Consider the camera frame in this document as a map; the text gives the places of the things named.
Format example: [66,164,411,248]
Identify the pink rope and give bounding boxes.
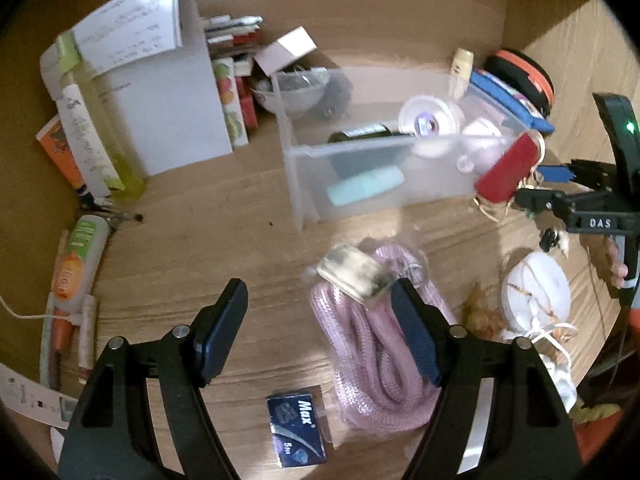
[310,240,458,443]

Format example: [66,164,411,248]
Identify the person's right hand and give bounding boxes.
[606,239,631,289]

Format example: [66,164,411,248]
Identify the white pouch with gold ribbon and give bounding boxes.
[501,251,572,333]

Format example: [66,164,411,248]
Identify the white paper receipt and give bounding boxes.
[0,362,76,431]

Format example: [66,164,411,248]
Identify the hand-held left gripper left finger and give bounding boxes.
[57,278,249,480]

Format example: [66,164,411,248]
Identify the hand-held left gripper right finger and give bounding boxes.
[390,277,583,480]

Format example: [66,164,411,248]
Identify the wooden desktop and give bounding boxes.
[30,50,623,480]

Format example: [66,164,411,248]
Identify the small white cardboard box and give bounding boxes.
[252,26,319,77]

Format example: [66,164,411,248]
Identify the white drawstring cloth bag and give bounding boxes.
[505,322,578,411]

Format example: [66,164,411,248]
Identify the black orange round case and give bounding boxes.
[482,49,555,111]

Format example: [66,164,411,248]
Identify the orange booklet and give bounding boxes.
[36,116,88,196]

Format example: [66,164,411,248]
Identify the pale long stick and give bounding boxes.
[40,230,69,391]

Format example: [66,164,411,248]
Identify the cream plastic tube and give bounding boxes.
[448,48,475,101]

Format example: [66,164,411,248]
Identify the green orange glue bottle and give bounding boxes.
[51,215,111,318]

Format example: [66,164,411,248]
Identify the white cable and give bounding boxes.
[0,295,71,322]

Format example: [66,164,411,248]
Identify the light blue plastic tube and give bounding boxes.
[325,166,405,207]

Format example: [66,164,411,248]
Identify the small shiny gold box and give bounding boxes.
[316,244,392,306]

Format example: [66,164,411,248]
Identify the yellow-green plastic folder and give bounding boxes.
[65,67,146,201]

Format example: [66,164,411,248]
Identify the clear plastic storage box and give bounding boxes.
[270,66,533,233]

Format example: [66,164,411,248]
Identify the orange yellow cloth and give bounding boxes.
[575,400,632,461]

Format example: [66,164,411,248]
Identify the yellowish crumpled wrapper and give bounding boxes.
[462,282,506,333]

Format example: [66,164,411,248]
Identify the red pouch with gold ribbon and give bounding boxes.
[472,130,546,222]

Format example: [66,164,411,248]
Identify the beige stick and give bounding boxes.
[77,296,98,376]

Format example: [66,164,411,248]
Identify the dark green glass bottle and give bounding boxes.
[327,122,406,145]

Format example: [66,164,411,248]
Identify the small clear plastic bag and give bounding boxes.
[457,117,506,173]

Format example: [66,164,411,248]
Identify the handwritten paper sheets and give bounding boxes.
[72,0,183,78]

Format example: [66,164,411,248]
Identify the stack of books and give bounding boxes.
[202,14,264,148]

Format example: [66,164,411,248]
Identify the orange carrot-shaped pen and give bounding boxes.
[50,315,76,353]

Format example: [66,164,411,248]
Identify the white paper pad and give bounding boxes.
[97,42,235,177]

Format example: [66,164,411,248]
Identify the white bowl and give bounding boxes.
[250,67,331,116]

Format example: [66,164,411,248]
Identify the small dark blue box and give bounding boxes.
[266,387,328,468]

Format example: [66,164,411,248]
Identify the blue patchwork pencil case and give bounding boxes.
[469,70,555,135]

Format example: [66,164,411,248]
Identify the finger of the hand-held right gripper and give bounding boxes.
[514,186,613,223]
[537,159,623,192]

